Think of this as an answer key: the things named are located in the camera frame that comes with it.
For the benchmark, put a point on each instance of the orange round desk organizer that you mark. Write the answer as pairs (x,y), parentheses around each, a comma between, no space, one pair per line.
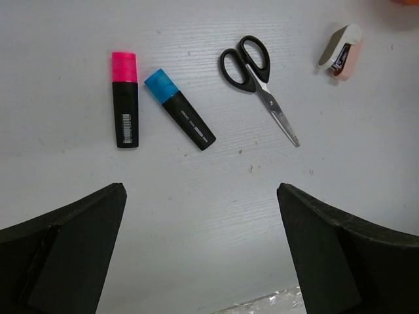
(407,2)

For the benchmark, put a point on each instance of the black handled scissors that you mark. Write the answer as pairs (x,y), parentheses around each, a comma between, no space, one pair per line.
(255,80)

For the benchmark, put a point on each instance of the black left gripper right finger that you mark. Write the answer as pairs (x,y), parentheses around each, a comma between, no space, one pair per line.
(346,264)

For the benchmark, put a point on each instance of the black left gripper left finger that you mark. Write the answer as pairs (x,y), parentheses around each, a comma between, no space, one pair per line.
(58,262)

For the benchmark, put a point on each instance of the blue cap black highlighter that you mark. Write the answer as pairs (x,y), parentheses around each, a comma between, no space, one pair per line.
(180,109)

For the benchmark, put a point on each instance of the pink cap black highlighter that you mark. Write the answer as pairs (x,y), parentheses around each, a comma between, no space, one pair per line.
(125,99)

